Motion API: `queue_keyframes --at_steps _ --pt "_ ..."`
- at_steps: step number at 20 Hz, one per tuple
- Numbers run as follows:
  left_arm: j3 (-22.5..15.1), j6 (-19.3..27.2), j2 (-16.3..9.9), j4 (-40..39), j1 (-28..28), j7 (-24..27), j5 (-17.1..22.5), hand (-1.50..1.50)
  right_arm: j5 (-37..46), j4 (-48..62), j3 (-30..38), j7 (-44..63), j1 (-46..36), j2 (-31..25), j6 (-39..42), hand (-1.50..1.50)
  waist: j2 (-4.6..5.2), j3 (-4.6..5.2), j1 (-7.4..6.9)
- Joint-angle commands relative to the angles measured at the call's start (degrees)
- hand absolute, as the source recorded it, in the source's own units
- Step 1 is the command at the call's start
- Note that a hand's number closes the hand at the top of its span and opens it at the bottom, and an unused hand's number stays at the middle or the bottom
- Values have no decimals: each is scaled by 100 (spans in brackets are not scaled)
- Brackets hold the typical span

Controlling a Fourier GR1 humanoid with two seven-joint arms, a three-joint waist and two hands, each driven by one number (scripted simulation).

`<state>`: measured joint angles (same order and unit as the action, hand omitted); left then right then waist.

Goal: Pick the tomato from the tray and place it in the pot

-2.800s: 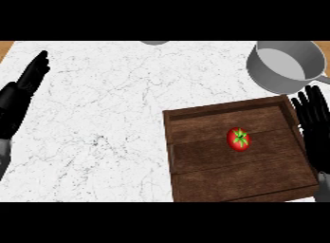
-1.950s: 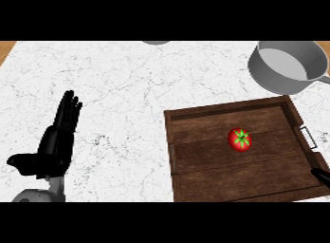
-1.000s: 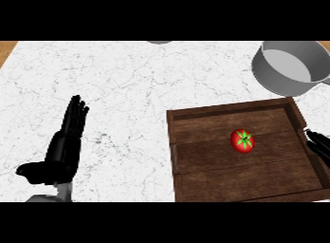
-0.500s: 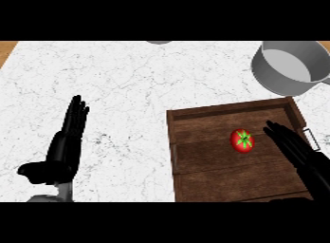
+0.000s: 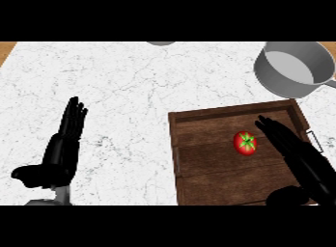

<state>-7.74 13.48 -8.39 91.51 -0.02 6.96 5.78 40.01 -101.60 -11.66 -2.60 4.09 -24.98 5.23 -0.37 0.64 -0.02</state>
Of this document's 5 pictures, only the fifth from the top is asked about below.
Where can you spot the red tomato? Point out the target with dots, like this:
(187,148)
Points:
(244,143)

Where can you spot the grey metal pot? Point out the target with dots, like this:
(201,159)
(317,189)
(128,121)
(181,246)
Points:
(293,69)

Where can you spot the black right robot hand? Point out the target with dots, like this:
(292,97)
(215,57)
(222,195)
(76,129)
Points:
(308,160)

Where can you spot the grey round object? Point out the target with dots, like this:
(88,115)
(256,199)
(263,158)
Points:
(159,43)

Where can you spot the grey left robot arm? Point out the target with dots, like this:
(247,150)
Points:
(51,197)

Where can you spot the brown wooden tray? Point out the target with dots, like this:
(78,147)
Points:
(222,160)

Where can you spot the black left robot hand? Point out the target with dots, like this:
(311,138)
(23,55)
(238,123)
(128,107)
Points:
(61,151)

